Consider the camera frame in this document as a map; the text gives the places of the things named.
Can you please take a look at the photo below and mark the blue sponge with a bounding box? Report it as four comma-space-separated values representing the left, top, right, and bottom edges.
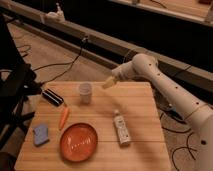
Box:
33, 124, 49, 146

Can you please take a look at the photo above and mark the black office chair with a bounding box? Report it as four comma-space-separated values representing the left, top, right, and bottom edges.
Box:
0, 12, 41, 171

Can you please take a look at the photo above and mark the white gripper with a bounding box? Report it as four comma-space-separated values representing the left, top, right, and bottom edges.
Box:
102, 64, 135, 89

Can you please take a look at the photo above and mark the orange ceramic bowl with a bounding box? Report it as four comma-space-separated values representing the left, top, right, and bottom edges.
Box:
59, 123, 98, 162

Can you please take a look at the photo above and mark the translucent plastic cup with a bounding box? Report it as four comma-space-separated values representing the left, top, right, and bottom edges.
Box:
78, 82, 92, 104

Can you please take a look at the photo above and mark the black cables right floor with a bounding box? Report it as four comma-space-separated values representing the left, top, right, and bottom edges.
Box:
156, 103, 201, 168

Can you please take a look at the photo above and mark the black rectangular box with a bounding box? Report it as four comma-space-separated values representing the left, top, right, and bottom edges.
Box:
42, 89, 64, 106

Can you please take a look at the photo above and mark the black floor cable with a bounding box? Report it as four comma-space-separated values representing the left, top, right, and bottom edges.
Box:
0, 35, 90, 85

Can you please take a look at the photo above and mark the long wooden ledge rail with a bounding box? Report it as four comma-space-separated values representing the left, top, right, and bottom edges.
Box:
0, 0, 213, 92

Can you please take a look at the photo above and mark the white object on ledge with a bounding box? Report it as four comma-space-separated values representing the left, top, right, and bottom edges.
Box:
46, 4, 65, 22

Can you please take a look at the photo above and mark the white tube bottle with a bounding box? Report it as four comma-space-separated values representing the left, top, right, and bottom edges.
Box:
113, 110, 131, 146

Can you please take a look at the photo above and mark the orange carrot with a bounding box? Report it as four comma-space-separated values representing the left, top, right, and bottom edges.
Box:
59, 107, 69, 130

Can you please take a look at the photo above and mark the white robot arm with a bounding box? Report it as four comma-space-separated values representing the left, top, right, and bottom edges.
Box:
103, 53, 213, 171

